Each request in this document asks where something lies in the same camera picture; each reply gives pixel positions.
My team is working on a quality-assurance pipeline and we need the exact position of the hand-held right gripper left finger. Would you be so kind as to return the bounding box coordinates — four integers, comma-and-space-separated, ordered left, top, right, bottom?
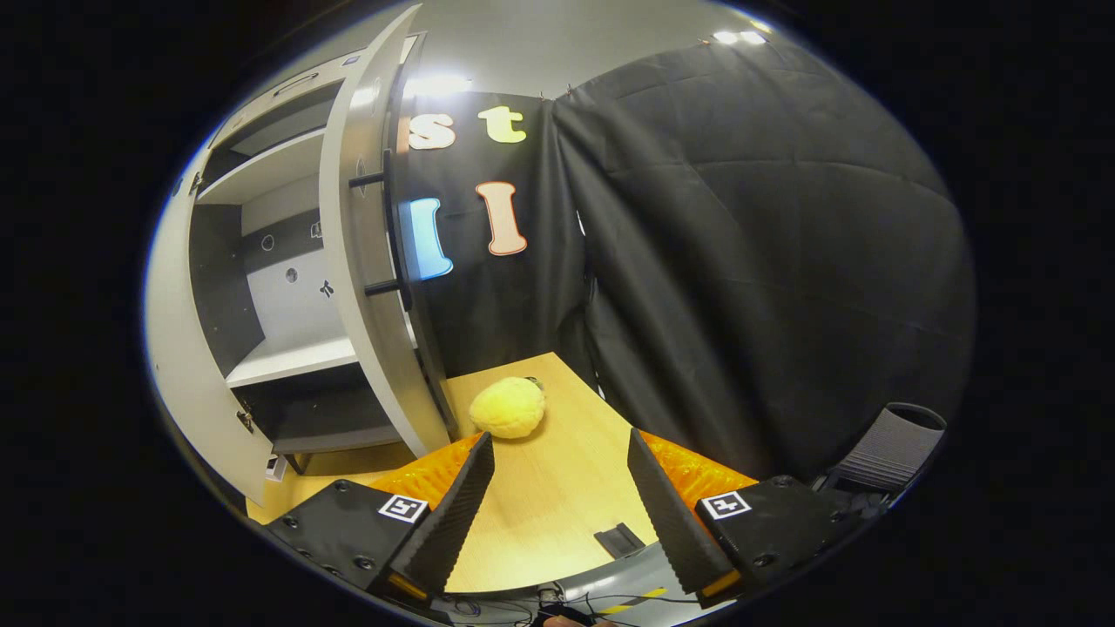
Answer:
261, 431, 496, 603

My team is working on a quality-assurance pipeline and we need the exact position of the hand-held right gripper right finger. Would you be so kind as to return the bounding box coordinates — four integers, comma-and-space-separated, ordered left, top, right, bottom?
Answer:
627, 427, 863, 602

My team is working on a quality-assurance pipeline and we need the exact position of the grey cabinet door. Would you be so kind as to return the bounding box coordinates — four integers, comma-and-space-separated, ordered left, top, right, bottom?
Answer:
144, 139, 275, 508
318, 4, 454, 458

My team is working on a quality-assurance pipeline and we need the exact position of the grey white cabinet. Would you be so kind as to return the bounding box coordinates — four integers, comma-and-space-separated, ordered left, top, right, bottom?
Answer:
174, 35, 463, 475

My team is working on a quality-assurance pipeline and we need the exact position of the yellow black striped tape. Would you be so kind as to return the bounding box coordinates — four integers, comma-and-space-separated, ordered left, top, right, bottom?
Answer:
601, 588, 667, 615

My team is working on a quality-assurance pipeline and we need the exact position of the yellow plush toy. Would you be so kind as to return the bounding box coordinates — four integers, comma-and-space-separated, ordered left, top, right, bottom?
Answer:
469, 376, 547, 440

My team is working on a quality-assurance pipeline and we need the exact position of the black backdrop cloth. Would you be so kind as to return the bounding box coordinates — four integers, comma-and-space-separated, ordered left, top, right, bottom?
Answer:
396, 35, 976, 484

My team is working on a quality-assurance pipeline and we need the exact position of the black desk cable slot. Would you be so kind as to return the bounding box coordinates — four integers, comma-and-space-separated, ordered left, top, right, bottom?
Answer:
595, 523, 647, 559

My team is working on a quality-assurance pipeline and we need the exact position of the black cable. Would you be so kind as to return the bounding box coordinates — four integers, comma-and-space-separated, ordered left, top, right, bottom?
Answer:
431, 590, 611, 627

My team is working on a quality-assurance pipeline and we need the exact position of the black door handle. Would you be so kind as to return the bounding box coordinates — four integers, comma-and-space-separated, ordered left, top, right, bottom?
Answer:
348, 148, 415, 310

